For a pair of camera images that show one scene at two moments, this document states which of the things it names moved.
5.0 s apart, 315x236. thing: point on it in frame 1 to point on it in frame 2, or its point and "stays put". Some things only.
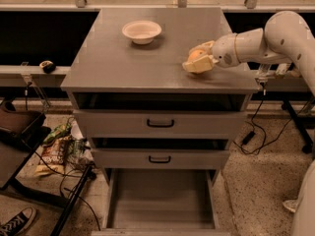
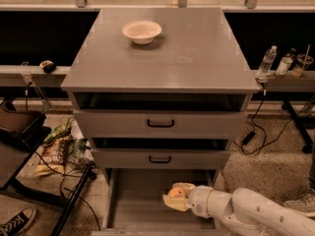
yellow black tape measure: (48, 66) stays put
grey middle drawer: (143, 158) stays put
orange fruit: (196, 53) to (176, 192)
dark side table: (22, 132) stays put
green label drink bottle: (283, 69) stays put
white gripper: (223, 52) to (198, 201)
